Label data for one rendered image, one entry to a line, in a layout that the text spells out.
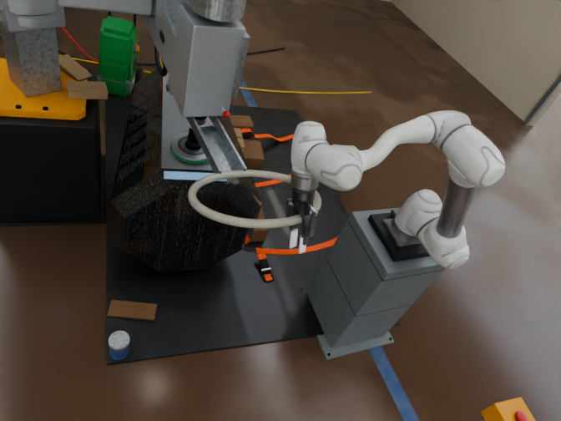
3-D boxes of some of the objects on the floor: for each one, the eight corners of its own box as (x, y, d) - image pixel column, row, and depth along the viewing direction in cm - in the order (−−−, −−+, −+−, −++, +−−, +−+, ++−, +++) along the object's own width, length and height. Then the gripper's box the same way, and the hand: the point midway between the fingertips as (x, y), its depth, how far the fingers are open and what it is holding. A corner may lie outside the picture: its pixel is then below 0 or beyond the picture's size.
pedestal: (-15, 226, 250) (-50, 124, 200) (2, 154, 292) (-23, 53, 241) (105, 224, 275) (103, 131, 224) (105, 156, 316) (103, 66, 265)
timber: (265, 241, 298) (269, 230, 290) (248, 241, 294) (252, 230, 286) (255, 210, 317) (259, 199, 309) (240, 210, 313) (243, 199, 304)
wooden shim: (107, 317, 231) (107, 315, 230) (111, 301, 238) (111, 299, 237) (154, 321, 237) (154, 319, 235) (157, 305, 243) (157, 303, 242)
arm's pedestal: (359, 277, 300) (412, 199, 245) (393, 342, 270) (463, 269, 215) (295, 288, 279) (339, 205, 224) (325, 360, 250) (384, 284, 194)
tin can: (127, 340, 225) (128, 328, 216) (130, 357, 220) (131, 346, 211) (107, 344, 221) (107, 332, 212) (110, 362, 215) (109, 351, 206)
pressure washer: (103, 72, 390) (100, -29, 330) (143, 80, 397) (147, -17, 337) (92, 92, 365) (87, -13, 305) (133, 100, 372) (137, -1, 312)
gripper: (331, 192, 135) (322, 256, 145) (293, 176, 146) (287, 237, 156) (315, 198, 130) (307, 263, 140) (277, 180, 141) (273, 243, 151)
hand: (298, 241), depth 146 cm, fingers closed on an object, 4 cm apart
